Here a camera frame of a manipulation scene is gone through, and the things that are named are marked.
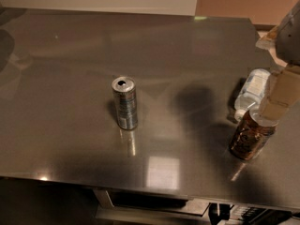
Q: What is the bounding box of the clear plastic water bottle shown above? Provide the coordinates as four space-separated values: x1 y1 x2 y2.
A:
234 68 270 121

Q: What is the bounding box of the orange soda can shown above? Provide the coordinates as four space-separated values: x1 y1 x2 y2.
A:
229 109 278 160

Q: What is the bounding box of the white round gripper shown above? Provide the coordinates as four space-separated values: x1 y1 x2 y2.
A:
255 1 300 121

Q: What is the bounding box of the silver redbull can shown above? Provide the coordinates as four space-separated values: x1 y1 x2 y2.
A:
112 76 138 130

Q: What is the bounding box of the drawer under table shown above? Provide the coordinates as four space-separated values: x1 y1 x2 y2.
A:
94 189 210 218

